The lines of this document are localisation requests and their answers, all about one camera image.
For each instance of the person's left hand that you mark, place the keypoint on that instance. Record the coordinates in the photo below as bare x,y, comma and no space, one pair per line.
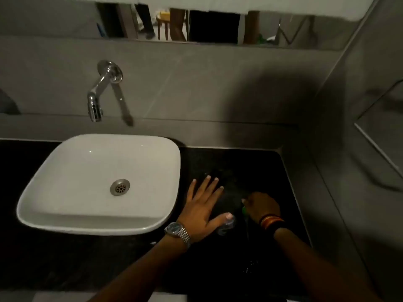
198,213

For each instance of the person's right hand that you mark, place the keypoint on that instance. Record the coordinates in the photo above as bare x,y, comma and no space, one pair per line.
263,204

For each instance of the person's left thumb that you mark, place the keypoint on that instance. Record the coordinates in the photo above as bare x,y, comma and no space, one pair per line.
224,219

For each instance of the person's left middle finger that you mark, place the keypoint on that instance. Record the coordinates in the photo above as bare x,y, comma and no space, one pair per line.
211,189

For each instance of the person's right fingers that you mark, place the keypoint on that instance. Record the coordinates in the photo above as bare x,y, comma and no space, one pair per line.
246,203

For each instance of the person's left little finger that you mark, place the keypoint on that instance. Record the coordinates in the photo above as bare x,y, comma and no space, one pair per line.
192,190

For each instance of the small green scrubber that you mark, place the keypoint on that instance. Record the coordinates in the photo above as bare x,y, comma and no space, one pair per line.
244,211

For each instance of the person's left forearm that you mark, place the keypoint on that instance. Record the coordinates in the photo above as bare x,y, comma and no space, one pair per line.
141,273

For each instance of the person's right forearm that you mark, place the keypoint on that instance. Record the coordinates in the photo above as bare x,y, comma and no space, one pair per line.
318,267

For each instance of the orange and black wrist bands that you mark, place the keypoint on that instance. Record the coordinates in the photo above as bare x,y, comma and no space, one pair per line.
270,222

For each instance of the silver wristwatch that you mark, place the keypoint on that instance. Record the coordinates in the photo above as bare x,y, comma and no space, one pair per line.
177,232

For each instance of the chrome sink drain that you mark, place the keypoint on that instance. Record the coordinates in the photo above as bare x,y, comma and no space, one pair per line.
120,187

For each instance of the white ceramic sink basin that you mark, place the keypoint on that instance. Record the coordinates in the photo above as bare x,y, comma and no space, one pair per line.
82,172

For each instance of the chrome wall faucet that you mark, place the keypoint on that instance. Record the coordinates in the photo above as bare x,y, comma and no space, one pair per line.
101,83

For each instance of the wall mirror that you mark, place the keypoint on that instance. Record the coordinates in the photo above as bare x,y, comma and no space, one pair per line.
220,26

